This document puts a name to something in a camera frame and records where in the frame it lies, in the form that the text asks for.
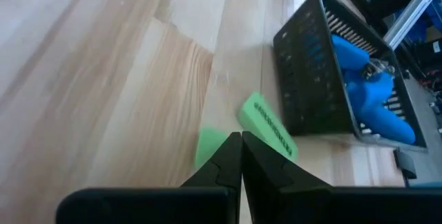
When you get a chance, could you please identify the blue-handled pliers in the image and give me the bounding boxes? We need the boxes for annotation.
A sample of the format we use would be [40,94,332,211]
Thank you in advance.
[330,34,394,80]
[343,70,417,146]

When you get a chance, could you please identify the silver aluminium extrusion bar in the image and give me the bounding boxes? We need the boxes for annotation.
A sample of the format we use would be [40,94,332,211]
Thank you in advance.
[383,0,442,50]

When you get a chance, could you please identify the black table-level camera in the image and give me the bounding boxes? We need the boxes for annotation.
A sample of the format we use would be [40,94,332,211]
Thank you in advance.
[393,147,418,180]

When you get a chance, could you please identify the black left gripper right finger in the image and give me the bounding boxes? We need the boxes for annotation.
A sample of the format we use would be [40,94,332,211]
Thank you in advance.
[242,131,442,224]

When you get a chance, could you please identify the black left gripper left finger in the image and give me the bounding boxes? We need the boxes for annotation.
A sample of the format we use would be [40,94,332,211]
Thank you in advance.
[55,132,242,224]

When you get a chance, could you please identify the green rectangular eraser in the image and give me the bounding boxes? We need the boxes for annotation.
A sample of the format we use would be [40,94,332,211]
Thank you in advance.
[193,126,231,169]
[238,91,300,162]

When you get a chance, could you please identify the black slotted plastic basket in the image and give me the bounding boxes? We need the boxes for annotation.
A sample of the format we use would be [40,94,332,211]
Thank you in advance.
[272,0,427,153]

